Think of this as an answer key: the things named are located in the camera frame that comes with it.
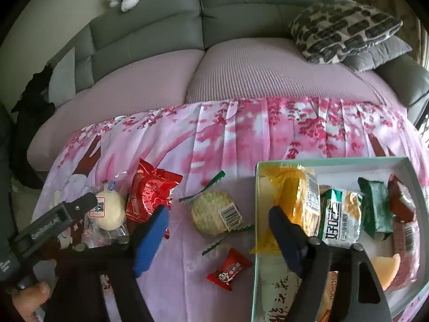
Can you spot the green and white cracker packet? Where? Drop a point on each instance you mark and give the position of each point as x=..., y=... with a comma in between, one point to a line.
x=342, y=218

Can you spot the grey sofa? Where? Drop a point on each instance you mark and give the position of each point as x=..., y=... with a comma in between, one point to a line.
x=150, y=23

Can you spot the red sausage packet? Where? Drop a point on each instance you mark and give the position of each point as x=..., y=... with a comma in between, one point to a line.
x=407, y=248

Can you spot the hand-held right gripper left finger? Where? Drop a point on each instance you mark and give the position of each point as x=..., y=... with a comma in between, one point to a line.
x=150, y=238

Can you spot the white bun clear packet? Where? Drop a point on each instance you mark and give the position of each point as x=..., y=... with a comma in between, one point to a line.
x=109, y=213

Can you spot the black clothing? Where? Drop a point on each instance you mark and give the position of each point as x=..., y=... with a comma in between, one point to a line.
x=32, y=114

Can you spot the pink printed blanket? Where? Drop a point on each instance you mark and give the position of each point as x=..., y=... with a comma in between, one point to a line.
x=234, y=141

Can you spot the small red candy packet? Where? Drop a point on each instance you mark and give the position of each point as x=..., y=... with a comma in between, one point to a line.
x=229, y=268

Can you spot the light grey pillow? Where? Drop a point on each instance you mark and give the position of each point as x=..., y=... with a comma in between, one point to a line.
x=62, y=77

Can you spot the dark green snack packet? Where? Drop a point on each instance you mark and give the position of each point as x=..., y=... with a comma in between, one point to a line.
x=375, y=208

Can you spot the white and orange cake packet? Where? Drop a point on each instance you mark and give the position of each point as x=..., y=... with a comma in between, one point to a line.
x=278, y=295

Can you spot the person's left hand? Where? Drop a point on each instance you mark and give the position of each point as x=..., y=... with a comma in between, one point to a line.
x=30, y=300

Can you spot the yellow snack packet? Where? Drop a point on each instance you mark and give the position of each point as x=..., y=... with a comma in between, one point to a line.
x=291, y=194

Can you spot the pink sofa seat cover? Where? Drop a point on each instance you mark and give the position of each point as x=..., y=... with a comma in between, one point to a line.
x=251, y=73

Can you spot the white tray with yellow snack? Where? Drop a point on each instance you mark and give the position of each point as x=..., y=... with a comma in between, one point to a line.
x=335, y=162

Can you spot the black and white patterned pillow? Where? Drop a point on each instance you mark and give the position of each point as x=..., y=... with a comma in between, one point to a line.
x=342, y=26

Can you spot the dark grey panel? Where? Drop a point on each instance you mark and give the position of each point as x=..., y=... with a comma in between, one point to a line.
x=6, y=157

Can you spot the pale yellow slice snack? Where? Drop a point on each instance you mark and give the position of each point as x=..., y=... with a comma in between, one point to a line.
x=385, y=268

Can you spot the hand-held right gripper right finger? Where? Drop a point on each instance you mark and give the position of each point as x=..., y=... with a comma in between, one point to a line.
x=285, y=234

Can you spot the red snack packet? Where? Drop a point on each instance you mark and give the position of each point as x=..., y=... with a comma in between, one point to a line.
x=150, y=187

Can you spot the round rice cracker packet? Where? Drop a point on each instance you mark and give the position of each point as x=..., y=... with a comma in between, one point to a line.
x=211, y=216

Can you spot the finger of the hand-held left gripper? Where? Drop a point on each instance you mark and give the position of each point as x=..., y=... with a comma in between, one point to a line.
x=78, y=206

